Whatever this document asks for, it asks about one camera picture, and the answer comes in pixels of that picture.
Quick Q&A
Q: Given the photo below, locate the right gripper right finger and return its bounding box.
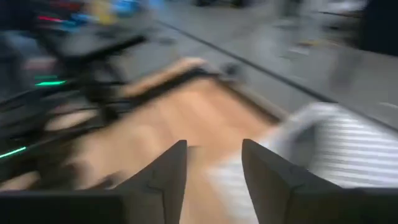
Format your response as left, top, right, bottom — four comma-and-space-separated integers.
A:
241, 138, 398, 224

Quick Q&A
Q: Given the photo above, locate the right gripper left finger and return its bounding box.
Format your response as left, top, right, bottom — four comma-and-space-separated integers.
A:
0, 139, 188, 224

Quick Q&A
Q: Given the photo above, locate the white perforated riser shelf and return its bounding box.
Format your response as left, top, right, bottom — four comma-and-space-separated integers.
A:
205, 101, 398, 224

